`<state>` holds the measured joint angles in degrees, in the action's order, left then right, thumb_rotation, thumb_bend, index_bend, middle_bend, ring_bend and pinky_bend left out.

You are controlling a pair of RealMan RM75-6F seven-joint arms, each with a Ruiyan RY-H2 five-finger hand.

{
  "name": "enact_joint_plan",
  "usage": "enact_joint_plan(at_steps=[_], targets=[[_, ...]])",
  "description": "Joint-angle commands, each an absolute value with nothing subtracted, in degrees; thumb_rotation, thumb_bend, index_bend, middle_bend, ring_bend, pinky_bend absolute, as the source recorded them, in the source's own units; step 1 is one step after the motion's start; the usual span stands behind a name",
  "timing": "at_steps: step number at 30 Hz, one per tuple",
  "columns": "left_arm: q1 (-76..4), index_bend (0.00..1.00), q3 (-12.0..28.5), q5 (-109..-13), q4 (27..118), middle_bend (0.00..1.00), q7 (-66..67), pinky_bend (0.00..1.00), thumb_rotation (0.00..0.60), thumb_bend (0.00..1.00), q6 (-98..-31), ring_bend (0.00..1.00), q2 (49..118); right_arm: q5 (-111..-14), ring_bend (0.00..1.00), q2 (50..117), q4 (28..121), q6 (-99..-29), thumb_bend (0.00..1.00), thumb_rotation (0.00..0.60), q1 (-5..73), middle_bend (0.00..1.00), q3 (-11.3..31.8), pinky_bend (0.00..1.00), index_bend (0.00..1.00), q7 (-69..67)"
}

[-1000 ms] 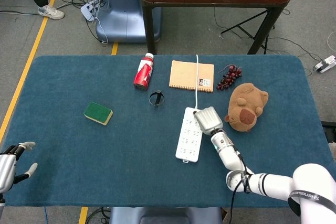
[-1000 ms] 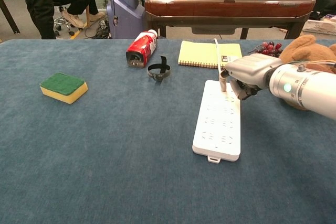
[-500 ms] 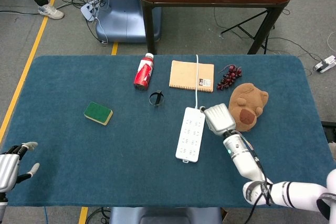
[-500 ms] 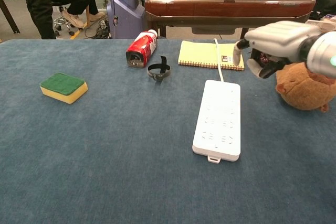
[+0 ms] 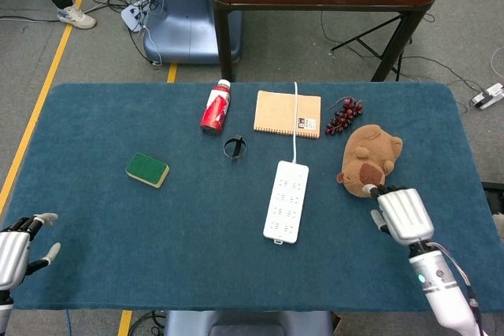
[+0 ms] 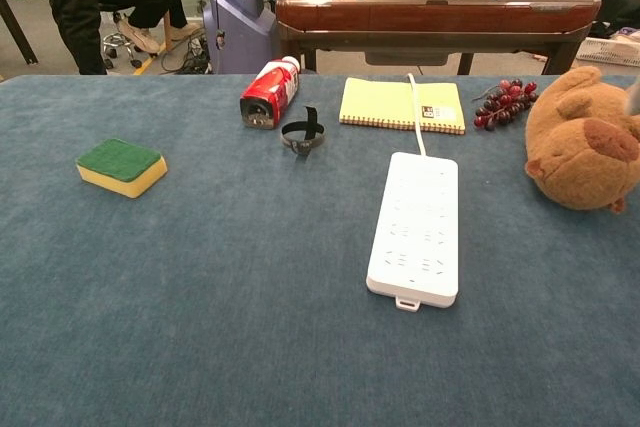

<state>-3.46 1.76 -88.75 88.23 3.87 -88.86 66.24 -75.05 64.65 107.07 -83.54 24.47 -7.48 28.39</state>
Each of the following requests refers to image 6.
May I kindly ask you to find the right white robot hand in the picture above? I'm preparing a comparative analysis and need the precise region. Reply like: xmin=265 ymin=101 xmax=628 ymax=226
xmin=623 ymin=83 xmax=640 ymax=117

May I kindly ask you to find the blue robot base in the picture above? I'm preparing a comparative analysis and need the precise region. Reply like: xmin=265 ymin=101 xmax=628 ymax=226
xmin=201 ymin=0 xmax=282 ymax=75

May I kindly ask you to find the white power strip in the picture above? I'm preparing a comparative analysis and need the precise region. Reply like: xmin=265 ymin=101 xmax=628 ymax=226
xmin=365 ymin=151 xmax=460 ymax=313

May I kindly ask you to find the white plastic basket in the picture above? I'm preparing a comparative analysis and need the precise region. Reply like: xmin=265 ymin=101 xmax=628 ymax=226
xmin=575 ymin=35 xmax=640 ymax=69

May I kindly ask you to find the brown plush capybara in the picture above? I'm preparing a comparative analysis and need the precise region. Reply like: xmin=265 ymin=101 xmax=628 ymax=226
xmin=524 ymin=65 xmax=640 ymax=215

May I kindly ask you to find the black bag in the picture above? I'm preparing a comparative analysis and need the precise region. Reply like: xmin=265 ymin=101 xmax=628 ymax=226
xmin=596 ymin=0 xmax=640 ymax=39

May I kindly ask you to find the dark red grape bunch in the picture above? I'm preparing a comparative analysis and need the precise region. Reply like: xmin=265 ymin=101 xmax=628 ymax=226
xmin=472 ymin=77 xmax=540 ymax=132

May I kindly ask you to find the brown mahjong table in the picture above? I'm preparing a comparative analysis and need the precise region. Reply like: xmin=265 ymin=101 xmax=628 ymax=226
xmin=274 ymin=0 xmax=603 ymax=76

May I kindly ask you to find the yellow spiral notebook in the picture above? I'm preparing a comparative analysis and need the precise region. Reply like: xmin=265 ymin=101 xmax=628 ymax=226
xmin=338 ymin=76 xmax=467 ymax=137

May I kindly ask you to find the red and white bottle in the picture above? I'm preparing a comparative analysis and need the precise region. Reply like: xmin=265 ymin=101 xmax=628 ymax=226
xmin=239 ymin=55 xmax=302 ymax=131

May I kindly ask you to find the blue tablecloth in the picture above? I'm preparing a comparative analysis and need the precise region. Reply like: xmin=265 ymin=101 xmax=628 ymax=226
xmin=0 ymin=73 xmax=640 ymax=427

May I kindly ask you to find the green and yellow sponge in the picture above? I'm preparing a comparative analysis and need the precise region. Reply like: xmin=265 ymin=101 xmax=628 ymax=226
xmin=74 ymin=137 xmax=169 ymax=200

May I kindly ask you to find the chrome swivel stool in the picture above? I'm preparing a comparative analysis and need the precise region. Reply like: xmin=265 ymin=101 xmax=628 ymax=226
xmin=98 ymin=1 xmax=145 ymax=71

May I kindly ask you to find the dark table leg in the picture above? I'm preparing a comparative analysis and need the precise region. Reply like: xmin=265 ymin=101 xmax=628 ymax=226
xmin=0 ymin=0 xmax=40 ymax=66

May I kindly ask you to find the white cable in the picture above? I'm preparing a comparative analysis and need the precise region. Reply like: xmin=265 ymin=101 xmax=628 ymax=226
xmin=406 ymin=72 xmax=428 ymax=158

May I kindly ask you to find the black strap ring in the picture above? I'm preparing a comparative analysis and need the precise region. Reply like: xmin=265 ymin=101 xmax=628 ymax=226
xmin=279 ymin=105 xmax=327 ymax=165

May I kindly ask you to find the black floor cable tangle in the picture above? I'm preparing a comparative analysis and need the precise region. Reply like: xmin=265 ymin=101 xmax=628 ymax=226
xmin=158 ymin=29 xmax=215 ymax=75

